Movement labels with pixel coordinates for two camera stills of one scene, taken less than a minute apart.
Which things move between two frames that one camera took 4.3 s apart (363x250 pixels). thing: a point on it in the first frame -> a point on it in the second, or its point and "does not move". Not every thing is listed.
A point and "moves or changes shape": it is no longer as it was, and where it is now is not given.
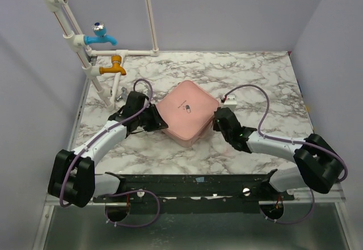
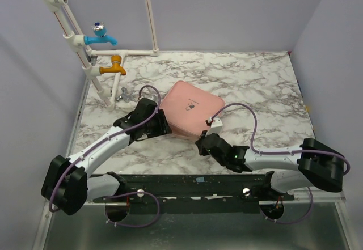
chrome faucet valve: x=123 y=96 does not move
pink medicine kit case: x=188 y=110 moves or changes shape
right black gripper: x=219 y=118 -> x=204 y=144
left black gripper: x=157 y=122 -> x=163 y=127
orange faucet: x=116 y=67 does not move
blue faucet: x=100 y=30 does not move
